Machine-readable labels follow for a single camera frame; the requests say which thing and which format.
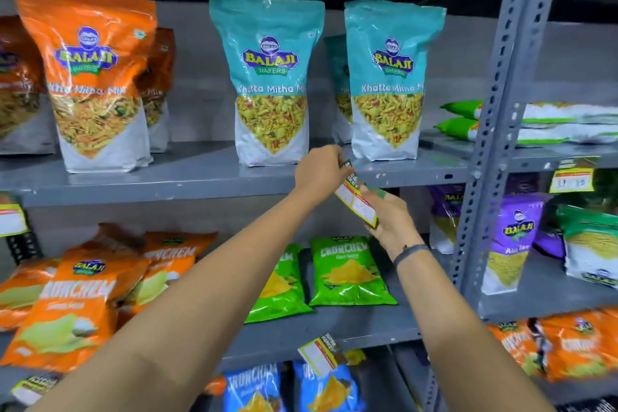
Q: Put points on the yellow and white price tag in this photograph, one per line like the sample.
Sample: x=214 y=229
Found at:
x=356 y=201

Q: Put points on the person's right hand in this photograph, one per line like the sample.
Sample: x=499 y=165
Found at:
x=393 y=223

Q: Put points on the large teal snack mix bag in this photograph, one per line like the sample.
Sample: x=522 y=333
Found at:
x=388 y=78
x=270 y=78
x=340 y=88

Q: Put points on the black wristband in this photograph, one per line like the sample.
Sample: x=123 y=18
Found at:
x=409 y=251

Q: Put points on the purple snack bag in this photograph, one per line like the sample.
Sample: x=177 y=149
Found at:
x=512 y=242
x=549 y=242
x=445 y=218

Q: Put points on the green and white snack packet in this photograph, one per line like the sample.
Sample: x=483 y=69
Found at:
x=545 y=112
x=540 y=134

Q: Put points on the dark perforated shelf upright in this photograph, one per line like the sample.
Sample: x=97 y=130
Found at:
x=24 y=245

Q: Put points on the person's right forearm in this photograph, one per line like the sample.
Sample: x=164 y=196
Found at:
x=458 y=334

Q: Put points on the person's left hand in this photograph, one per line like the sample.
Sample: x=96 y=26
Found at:
x=318 y=172

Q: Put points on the green and white snack bag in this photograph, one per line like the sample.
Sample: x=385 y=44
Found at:
x=591 y=247

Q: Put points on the person's left fingers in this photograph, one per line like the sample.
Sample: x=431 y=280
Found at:
x=345 y=169

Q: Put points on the orange chips bag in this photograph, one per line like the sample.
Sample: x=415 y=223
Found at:
x=582 y=346
x=72 y=315
x=169 y=262
x=24 y=291
x=113 y=238
x=519 y=346

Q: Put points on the green chips bag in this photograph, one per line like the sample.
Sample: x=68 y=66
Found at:
x=280 y=286
x=348 y=271

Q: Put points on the person's right thumb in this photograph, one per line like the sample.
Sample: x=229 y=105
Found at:
x=372 y=191

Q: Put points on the blue chips bag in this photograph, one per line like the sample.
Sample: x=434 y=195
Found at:
x=253 y=390
x=328 y=392

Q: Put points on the yellow shelf price tag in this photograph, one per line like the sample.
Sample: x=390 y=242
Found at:
x=572 y=177
x=10 y=218
x=318 y=353
x=34 y=387

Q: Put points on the person's left forearm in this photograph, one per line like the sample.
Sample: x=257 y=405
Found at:
x=193 y=310

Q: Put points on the large orange snack mix bag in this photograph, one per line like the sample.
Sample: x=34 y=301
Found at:
x=91 y=73
x=21 y=93
x=158 y=88

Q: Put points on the grey perforated metal shelf upright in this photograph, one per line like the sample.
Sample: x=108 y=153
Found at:
x=502 y=102

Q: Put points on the grey metal shelf board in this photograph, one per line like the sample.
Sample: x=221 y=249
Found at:
x=531 y=158
x=347 y=327
x=169 y=175
x=545 y=291

